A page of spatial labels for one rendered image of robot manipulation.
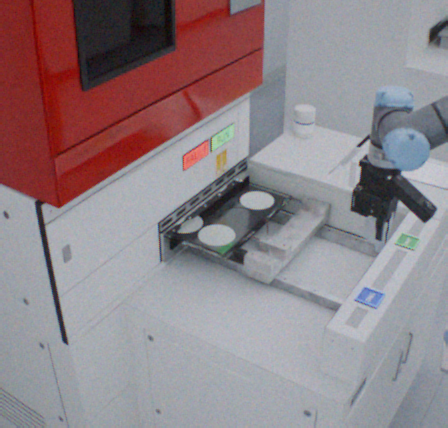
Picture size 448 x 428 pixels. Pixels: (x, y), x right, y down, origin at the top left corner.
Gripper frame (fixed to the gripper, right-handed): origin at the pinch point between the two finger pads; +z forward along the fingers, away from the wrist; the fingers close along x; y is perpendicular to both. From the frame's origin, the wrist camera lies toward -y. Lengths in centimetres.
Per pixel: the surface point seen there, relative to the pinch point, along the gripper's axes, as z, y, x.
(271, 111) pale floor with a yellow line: 111, 176, -272
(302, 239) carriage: 22.7, 29.4, -22.7
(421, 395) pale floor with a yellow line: 111, -9, -68
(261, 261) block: 19.8, 32.0, -4.6
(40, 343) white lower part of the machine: 34, 70, 40
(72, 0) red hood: -52, 54, 30
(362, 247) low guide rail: 26.8, 15.3, -34.0
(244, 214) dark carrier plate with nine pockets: 21, 48, -22
